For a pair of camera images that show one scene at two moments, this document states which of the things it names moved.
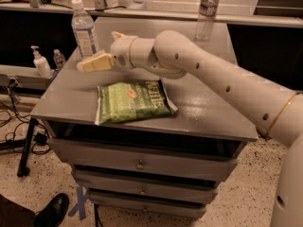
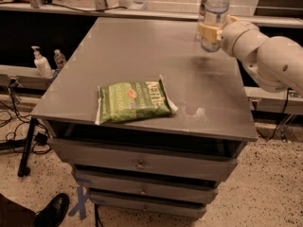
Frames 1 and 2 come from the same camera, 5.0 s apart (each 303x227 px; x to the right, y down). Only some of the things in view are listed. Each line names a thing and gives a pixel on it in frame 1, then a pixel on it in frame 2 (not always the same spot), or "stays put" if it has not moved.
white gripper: x=121 y=51 to x=231 y=37
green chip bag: x=126 y=101 stays put
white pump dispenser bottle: x=42 y=63 stays put
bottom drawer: x=151 y=206 stays put
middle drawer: x=150 y=188 stays put
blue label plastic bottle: x=82 y=26 to x=214 y=10
